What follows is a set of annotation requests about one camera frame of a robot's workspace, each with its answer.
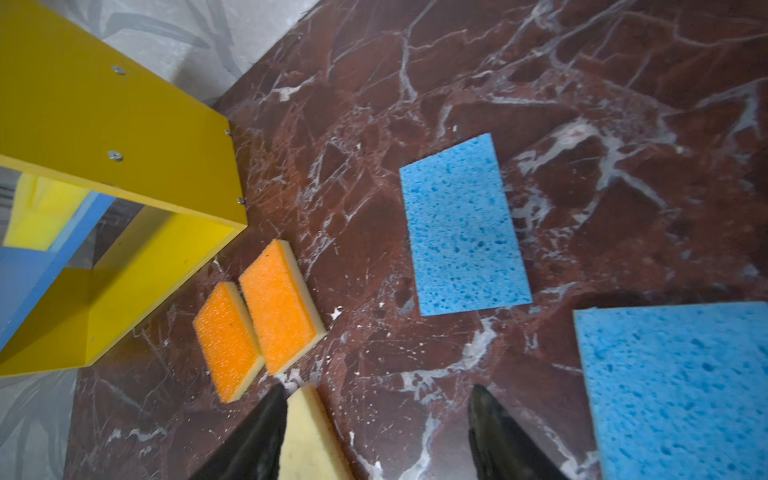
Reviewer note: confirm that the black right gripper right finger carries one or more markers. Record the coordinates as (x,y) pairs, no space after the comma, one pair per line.
(500,448)

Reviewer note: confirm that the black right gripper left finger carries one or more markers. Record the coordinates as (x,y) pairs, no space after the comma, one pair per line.
(252,451)

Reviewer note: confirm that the blue sponge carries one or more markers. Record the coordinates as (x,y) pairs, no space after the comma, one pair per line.
(464,247)
(677,392)

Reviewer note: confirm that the yellow shelf with coloured boards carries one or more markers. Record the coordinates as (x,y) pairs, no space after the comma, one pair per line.
(162,190)

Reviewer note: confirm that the pale yellow sponge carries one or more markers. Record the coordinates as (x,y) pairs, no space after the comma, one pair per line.
(311,448)

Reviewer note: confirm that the orange sponge left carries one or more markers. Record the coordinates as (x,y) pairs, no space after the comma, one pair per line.
(225,331)

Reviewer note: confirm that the orange sponge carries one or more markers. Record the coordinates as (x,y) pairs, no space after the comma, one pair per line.
(225,331)
(286,321)

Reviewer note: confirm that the orange sponge right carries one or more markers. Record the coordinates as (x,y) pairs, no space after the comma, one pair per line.
(286,321)

